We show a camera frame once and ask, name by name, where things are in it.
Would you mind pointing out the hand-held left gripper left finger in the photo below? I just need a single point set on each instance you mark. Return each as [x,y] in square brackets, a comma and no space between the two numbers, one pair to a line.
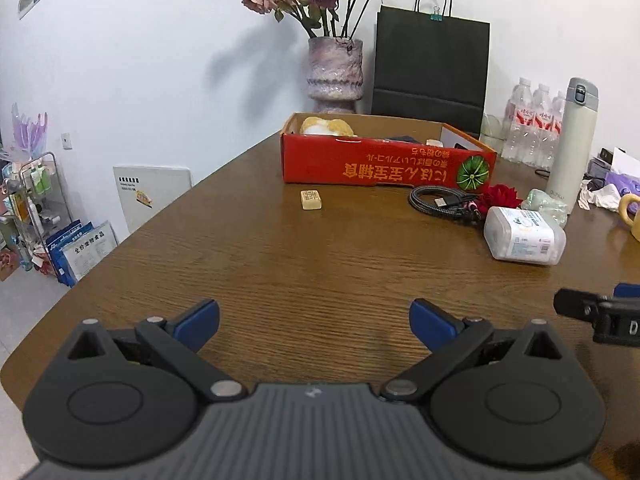
[197,322]

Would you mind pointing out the wooden desktop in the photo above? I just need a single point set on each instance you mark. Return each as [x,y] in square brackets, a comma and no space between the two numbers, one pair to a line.
[300,260]

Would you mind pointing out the beige eraser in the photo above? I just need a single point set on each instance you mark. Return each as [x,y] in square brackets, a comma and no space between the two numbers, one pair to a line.
[311,199]

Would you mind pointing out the red fabric flower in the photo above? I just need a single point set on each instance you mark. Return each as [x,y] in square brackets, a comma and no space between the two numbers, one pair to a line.
[502,196]

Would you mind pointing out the white wall panel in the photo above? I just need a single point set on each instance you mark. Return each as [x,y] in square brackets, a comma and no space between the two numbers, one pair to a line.
[150,195]

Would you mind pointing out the grey small box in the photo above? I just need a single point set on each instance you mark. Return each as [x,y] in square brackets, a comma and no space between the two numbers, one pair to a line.
[597,167]

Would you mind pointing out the white printed packet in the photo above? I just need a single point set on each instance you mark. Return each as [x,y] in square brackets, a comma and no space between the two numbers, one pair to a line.
[90,255]

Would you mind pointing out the pale green plastic pouch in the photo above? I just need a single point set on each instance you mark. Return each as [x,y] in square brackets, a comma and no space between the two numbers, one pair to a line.
[545,205]

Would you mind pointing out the white paper sheet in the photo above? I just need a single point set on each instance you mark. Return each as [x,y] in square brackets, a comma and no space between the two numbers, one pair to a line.
[627,160]

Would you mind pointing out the yellow white plush toy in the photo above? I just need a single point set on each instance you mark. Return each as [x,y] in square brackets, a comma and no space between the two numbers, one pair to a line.
[325,126]

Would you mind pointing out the blue packet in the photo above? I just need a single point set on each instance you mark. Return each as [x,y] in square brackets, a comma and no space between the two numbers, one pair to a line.
[60,250]

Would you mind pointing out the white plastic container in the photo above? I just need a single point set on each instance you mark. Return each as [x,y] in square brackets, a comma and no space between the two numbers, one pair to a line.
[522,235]

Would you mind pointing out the yellow mug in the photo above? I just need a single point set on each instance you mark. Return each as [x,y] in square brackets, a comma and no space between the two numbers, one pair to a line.
[631,215]

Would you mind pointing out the clear glass cup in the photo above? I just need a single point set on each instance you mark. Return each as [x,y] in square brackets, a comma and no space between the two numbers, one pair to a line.
[492,120]
[492,133]

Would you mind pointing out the red cardboard box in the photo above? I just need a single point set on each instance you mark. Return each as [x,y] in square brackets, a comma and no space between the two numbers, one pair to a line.
[320,165]

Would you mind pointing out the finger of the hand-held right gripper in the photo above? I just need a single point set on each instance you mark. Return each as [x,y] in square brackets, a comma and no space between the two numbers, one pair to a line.
[627,291]
[572,302]

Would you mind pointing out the clear water bottle red label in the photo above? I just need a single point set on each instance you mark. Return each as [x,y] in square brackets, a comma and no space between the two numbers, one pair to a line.
[516,125]
[557,125]
[539,130]

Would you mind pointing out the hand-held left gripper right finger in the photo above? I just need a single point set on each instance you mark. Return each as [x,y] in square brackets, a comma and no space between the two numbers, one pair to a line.
[430,324]

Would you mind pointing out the purple packet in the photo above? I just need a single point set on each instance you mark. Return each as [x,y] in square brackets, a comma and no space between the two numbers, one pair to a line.
[625,181]

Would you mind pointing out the purple translucent plastic bag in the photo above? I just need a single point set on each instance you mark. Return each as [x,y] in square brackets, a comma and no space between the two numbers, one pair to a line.
[30,130]

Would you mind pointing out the green binder clip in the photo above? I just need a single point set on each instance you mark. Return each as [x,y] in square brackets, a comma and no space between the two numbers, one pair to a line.
[436,15]

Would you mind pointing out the white wall socket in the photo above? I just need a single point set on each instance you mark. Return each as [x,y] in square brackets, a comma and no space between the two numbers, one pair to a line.
[67,141]

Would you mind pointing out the black paper bag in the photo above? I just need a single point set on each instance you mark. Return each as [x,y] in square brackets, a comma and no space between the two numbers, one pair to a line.
[430,70]

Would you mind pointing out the black flat item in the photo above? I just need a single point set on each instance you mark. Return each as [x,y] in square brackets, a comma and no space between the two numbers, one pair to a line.
[402,138]

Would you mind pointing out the white thermos grey lid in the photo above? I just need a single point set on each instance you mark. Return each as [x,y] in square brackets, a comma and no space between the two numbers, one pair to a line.
[570,155]

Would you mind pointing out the mottled pink ceramic vase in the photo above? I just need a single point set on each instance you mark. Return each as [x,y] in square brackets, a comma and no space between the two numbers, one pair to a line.
[334,72]

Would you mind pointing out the crumpled white tissue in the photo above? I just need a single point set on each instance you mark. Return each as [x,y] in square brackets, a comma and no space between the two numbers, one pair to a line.
[602,196]

